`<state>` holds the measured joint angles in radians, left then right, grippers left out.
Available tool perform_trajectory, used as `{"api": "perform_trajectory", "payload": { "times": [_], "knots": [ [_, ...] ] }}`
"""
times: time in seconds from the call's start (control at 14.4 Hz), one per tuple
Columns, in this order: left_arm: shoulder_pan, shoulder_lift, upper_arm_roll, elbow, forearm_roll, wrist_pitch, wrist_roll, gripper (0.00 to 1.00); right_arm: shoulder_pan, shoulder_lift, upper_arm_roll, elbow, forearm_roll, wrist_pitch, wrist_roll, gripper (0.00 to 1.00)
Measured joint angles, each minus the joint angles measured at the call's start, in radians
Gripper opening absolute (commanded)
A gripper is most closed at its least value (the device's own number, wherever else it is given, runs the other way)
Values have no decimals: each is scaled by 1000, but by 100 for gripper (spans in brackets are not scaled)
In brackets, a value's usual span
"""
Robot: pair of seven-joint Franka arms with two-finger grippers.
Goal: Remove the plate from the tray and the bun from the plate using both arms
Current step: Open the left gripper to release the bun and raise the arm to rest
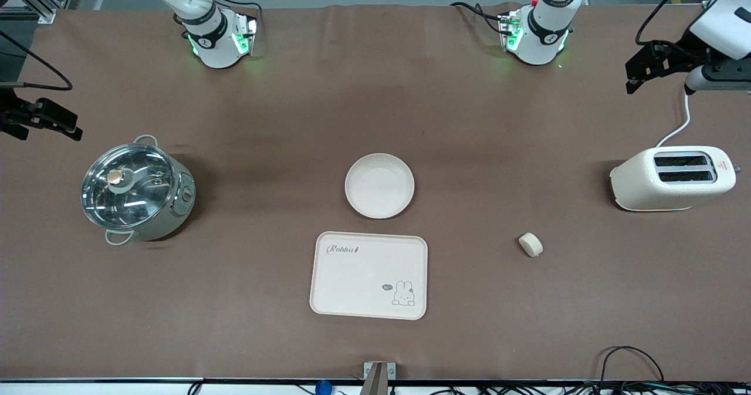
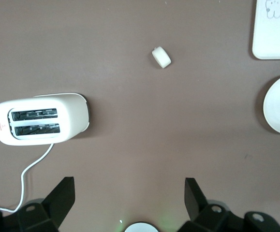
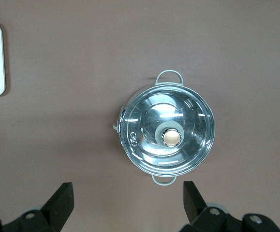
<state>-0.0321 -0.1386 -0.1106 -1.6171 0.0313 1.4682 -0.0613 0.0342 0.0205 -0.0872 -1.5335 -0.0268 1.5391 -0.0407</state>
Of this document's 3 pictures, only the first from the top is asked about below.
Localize glass pot lid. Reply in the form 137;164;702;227
81;143;175;230

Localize cream rabbit print tray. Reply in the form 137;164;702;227
309;231;429;320

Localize brown table mat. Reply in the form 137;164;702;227
0;3;751;382

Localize grey metal camera bracket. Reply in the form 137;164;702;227
359;362;397;395

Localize small pale steamed bun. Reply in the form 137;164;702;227
518;232;544;259

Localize cream two-slot toaster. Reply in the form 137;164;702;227
609;145;743;212

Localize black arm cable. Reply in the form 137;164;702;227
635;0;705;47
0;30;73;92

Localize black cable bundle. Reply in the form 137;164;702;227
405;345;751;395

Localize cream round plate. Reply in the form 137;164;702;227
344;153;415;220

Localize black base cable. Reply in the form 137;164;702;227
449;2;512;36
208;0;263;32

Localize steel pot with glass lid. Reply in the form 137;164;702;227
80;135;197;246

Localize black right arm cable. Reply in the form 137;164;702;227
0;30;73;92

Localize white toaster power cable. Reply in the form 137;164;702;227
655;90;694;148

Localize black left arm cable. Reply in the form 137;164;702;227
635;0;705;47

